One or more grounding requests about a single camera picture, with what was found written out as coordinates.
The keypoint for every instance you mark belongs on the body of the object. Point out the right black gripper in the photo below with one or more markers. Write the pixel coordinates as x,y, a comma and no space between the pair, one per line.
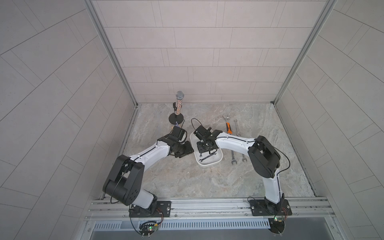
200,149

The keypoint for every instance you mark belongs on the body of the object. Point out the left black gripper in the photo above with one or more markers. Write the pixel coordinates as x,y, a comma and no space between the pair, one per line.
188,149

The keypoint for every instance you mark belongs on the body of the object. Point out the white storage box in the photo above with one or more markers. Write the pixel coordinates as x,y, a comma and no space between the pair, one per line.
207,159

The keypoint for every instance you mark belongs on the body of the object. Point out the orange handled adjustable wrench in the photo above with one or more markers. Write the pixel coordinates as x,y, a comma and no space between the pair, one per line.
228,125

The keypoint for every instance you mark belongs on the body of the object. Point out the long silver wrench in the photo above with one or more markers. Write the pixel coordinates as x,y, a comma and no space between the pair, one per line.
233,161

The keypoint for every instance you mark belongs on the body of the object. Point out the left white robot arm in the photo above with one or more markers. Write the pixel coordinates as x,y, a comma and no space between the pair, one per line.
124,182

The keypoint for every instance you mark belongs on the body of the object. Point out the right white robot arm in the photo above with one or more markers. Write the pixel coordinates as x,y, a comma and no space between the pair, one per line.
264,157

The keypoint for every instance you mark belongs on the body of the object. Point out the silver wrench lying in box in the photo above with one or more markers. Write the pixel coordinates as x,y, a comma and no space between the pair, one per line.
212,154

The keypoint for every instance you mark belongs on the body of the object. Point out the left green circuit board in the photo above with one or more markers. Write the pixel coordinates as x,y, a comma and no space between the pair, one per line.
148,228

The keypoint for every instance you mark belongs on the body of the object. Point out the green circuit board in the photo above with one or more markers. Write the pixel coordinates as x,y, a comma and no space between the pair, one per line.
148,228
276,226

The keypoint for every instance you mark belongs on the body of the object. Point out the right green circuit board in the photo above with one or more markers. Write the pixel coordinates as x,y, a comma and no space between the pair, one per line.
276,226

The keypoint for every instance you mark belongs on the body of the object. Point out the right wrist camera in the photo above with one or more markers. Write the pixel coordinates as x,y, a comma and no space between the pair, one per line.
204,134

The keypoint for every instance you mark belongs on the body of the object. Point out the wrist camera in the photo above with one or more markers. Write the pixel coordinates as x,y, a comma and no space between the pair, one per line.
204,134
177,134

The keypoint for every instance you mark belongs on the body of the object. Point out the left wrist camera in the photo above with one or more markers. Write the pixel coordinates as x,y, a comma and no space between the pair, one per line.
177,134

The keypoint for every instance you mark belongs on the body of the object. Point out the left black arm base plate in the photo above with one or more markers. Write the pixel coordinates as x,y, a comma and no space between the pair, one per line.
157,210

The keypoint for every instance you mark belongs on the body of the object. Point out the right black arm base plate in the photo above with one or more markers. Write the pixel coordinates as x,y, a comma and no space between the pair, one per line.
266,208

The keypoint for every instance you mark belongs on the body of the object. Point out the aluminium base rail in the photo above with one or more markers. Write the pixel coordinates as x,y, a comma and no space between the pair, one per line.
205,214

